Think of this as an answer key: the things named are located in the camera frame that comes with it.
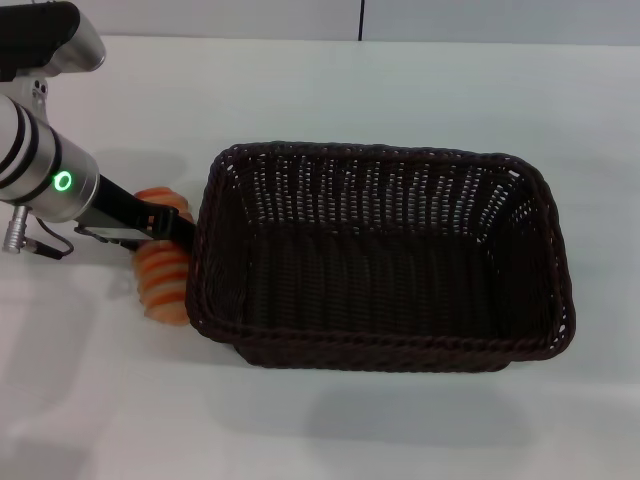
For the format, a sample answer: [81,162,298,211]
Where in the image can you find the dark brown woven rectangular basket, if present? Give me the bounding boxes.
[185,141,577,376]

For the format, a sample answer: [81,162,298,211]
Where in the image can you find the orange striped bread loaf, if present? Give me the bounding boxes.
[130,185,195,324]

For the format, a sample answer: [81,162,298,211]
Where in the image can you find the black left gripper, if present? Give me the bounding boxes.
[73,173,197,255]

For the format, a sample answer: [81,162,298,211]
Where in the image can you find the left gripper cable, metal plug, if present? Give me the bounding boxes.
[1,204,77,260]

